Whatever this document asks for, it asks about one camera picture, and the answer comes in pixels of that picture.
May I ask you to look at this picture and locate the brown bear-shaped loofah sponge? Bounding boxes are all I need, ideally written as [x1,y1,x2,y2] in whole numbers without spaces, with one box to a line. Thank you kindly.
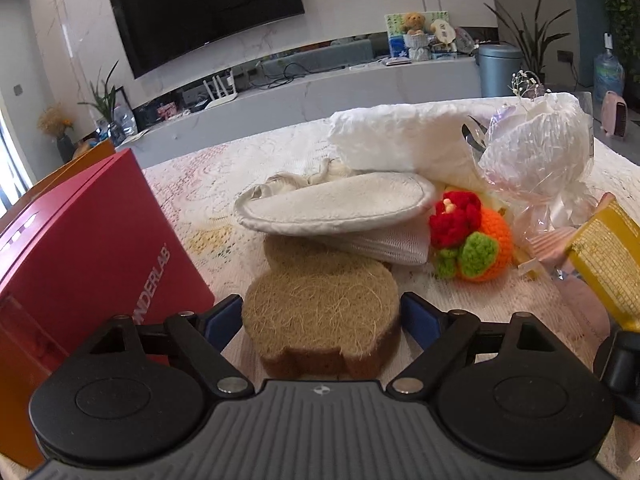
[241,235,402,380]

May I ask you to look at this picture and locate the orange crochet flower ball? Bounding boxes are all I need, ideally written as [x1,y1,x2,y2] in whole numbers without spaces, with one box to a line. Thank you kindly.
[429,191,512,281]

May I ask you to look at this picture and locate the brown teddy bear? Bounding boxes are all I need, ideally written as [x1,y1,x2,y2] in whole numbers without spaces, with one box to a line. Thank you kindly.
[400,11,431,61]

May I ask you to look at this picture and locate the white mesh cloth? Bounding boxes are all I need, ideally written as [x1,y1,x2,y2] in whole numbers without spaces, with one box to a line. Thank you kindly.
[320,220,433,266]

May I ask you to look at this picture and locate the red and orange box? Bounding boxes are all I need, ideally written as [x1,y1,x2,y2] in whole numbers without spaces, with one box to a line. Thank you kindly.
[0,149,216,468]

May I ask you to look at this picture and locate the small dried flower bouquet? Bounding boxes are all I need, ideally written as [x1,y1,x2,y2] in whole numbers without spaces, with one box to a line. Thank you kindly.
[509,69,551,99]

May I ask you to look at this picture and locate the white oval loofah pad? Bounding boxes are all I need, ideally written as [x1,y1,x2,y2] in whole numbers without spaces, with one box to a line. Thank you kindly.
[234,172,437,236]

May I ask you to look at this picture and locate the tall leafy floor plant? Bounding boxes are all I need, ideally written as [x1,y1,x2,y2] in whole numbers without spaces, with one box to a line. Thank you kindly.
[484,0,572,87]

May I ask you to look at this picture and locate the round paper fan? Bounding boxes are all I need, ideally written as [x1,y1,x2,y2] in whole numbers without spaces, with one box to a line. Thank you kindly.
[430,19,457,44]

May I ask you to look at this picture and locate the yellow scouring sponge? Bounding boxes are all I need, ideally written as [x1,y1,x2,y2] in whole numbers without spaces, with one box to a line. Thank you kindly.
[567,205,640,332]

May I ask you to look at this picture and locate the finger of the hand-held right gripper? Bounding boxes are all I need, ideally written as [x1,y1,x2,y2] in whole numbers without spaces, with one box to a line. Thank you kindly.
[592,327,640,418]

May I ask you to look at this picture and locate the pink ribbed sponge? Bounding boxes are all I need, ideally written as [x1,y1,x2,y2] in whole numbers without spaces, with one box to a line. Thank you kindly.
[529,227,577,267]

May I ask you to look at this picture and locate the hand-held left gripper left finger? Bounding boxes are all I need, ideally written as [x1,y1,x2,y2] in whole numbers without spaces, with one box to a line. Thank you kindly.
[92,294,256,397]

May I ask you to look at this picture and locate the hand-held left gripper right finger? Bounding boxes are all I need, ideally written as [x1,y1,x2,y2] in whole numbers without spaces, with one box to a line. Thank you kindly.
[386,291,551,396]

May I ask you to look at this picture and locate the white towel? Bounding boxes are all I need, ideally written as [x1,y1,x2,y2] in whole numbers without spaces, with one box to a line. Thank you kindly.
[327,101,501,186]

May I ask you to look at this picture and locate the green plant in glass vase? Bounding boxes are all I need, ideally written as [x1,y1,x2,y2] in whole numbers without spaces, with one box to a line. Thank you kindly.
[77,60,132,146]

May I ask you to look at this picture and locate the white lace tablecloth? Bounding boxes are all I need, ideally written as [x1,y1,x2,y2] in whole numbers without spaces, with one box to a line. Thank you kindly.
[115,97,640,471]

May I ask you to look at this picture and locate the grey trash can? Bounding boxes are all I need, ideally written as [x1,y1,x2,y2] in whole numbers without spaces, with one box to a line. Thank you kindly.
[477,44,524,99]

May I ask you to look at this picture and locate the pink space heater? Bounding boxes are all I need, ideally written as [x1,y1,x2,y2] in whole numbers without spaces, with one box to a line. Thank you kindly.
[600,91,630,139]

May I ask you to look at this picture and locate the black television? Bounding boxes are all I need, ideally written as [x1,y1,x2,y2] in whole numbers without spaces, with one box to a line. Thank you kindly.
[109,0,306,79]

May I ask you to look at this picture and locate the green picture board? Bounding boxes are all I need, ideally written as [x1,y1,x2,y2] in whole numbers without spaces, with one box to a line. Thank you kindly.
[384,10,451,58]

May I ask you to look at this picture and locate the white router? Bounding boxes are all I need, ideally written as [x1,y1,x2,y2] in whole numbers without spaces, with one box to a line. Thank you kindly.
[202,74,239,111]

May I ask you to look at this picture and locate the cream knotted cloth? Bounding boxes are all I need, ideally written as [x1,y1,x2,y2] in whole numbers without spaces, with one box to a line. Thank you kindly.
[252,157,353,196]

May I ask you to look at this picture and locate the marble tv console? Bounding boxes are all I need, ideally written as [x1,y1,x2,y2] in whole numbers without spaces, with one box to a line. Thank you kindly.
[120,54,482,161]

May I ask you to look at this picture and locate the dried flowers in dark vase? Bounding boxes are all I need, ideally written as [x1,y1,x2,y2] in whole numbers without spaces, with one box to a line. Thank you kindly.
[37,104,76,163]

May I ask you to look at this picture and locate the blue water jug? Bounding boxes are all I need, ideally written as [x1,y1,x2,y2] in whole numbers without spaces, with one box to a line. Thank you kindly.
[592,32,626,94]

